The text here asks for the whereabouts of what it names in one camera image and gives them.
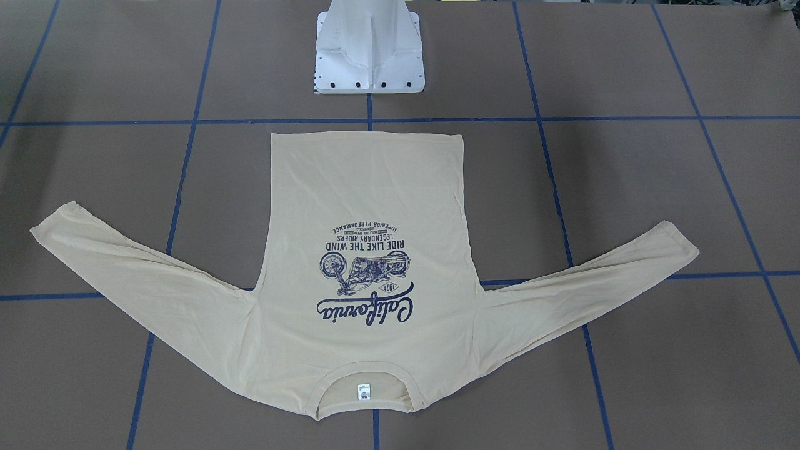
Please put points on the beige long-sleeve printed shirt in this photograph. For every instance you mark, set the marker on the beige long-sleeve printed shirt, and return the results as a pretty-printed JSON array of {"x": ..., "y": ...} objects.
[{"x": 368, "y": 296}]

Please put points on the white central mounting column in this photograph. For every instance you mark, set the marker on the white central mounting column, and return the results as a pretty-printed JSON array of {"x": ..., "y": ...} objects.
[{"x": 369, "y": 47}]

